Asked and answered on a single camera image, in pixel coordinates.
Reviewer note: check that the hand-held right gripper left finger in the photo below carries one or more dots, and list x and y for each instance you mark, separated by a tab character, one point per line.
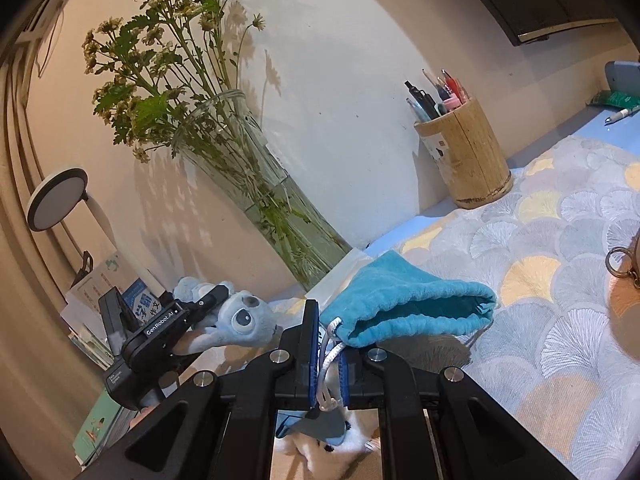
314	360

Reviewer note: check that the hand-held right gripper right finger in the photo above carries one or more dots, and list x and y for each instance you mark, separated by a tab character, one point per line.
342	375

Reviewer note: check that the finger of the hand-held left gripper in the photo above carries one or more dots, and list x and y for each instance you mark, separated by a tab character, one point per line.
205	299

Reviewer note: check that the blue grey plush toy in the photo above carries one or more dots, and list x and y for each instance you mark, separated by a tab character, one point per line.
250	320

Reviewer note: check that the stack of books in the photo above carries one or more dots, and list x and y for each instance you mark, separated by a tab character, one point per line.
90	290

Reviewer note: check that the black clip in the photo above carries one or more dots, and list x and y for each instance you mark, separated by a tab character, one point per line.
85	266

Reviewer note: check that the white round desk lamp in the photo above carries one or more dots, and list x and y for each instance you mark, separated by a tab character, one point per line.
55	200

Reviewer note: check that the glass vase with flowers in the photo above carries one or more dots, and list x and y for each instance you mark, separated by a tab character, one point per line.
165	100

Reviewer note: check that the fan pattern table mat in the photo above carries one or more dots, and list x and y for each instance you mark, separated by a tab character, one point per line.
550	310

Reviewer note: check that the bamboo pen holder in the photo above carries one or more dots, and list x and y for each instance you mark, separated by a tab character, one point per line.
475	160

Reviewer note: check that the bunch of pens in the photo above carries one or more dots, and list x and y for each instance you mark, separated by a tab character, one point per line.
450	105

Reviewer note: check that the white pen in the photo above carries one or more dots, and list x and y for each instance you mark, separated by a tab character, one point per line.
620	115

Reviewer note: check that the green packet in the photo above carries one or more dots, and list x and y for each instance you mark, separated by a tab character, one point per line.
617	97

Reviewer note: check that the grey device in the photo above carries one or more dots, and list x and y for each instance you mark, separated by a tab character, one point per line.
625	77

